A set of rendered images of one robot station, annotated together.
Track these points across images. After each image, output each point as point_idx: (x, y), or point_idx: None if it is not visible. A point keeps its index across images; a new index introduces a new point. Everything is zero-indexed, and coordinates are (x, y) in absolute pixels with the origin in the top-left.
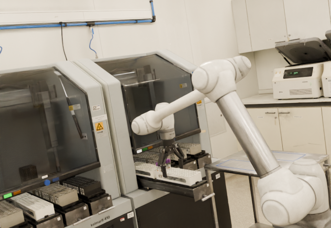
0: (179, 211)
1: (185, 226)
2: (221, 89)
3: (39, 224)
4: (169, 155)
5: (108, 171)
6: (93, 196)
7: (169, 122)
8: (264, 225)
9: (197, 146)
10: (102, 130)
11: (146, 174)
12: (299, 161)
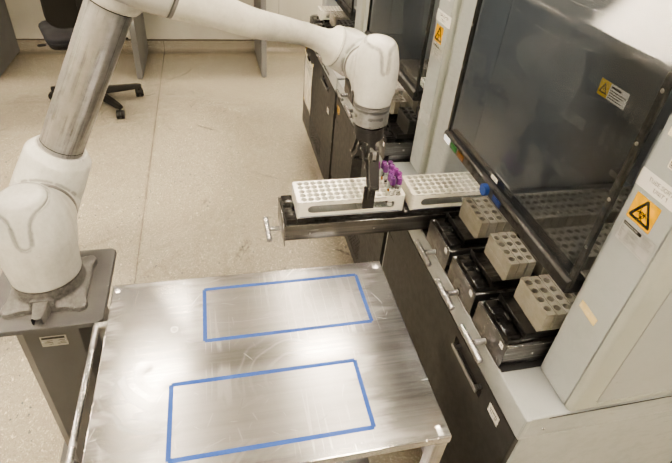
0: (420, 306)
1: (417, 343)
2: None
3: None
4: (480, 222)
5: (422, 121)
6: (389, 127)
7: (350, 81)
8: None
9: (538, 306)
10: (439, 46)
11: (453, 199)
12: (25, 186)
